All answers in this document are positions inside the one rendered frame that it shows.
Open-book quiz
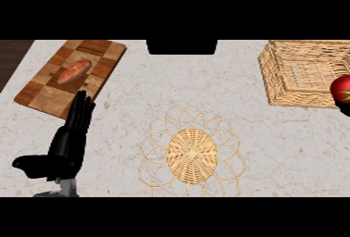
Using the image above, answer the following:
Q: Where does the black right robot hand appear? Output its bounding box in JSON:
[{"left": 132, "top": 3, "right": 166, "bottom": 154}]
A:
[{"left": 337, "top": 100, "right": 350, "bottom": 118}]

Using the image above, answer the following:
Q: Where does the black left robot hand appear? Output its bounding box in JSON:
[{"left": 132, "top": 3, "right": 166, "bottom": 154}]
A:
[{"left": 11, "top": 89, "right": 98, "bottom": 182}]

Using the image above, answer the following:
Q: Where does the red tomato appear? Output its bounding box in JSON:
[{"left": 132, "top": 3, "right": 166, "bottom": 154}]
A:
[{"left": 330, "top": 74, "right": 350, "bottom": 104}]

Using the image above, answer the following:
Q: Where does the wicker basket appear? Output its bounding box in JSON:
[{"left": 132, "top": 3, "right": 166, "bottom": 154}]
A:
[{"left": 257, "top": 40, "right": 350, "bottom": 109}]

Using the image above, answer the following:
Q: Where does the round wicker placemat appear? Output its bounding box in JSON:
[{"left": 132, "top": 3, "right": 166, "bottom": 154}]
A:
[{"left": 138, "top": 105, "right": 248, "bottom": 198}]

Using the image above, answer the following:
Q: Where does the checkered wooden cutting board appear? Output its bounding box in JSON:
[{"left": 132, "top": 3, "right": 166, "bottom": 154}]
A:
[{"left": 12, "top": 40, "right": 127, "bottom": 120}]

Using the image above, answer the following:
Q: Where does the orange sweet potato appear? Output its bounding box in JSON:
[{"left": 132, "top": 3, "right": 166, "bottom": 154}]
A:
[{"left": 56, "top": 59, "right": 93, "bottom": 85}]

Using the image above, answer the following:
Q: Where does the black appliance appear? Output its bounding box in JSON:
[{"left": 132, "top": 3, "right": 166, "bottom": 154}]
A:
[{"left": 145, "top": 40, "right": 220, "bottom": 56}]

